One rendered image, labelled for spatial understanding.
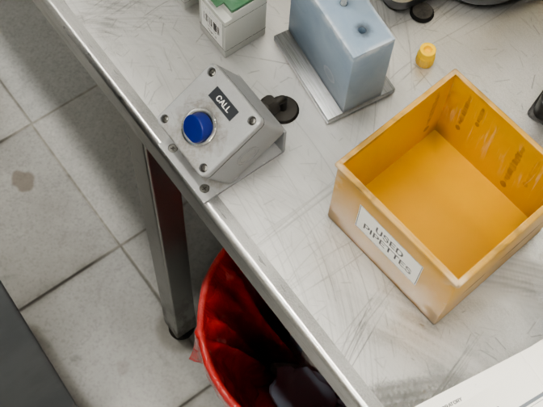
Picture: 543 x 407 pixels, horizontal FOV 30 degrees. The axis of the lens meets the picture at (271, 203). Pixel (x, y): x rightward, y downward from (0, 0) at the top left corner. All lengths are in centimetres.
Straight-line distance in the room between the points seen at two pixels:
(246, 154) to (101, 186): 103
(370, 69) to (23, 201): 111
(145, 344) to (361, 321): 94
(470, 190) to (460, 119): 6
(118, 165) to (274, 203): 102
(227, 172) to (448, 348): 23
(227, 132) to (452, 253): 21
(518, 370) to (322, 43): 32
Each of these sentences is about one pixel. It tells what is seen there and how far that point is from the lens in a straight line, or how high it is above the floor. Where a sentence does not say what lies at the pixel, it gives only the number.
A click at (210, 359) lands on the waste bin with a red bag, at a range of 127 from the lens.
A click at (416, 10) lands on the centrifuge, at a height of 88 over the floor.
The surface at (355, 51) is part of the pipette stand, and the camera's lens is 83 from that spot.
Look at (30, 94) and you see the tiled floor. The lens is 197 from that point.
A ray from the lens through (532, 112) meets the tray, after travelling 95.
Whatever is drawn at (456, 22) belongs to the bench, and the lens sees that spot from 99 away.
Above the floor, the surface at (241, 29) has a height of 91.
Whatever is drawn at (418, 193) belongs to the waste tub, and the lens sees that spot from 88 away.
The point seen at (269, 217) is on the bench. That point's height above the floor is 88.
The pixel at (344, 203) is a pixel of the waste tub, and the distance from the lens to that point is 82.
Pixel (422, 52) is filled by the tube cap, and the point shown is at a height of 89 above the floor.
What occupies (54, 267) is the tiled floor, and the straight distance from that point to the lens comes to 181.
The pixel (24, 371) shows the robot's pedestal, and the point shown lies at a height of 45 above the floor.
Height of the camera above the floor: 167
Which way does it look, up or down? 66 degrees down
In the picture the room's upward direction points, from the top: 5 degrees clockwise
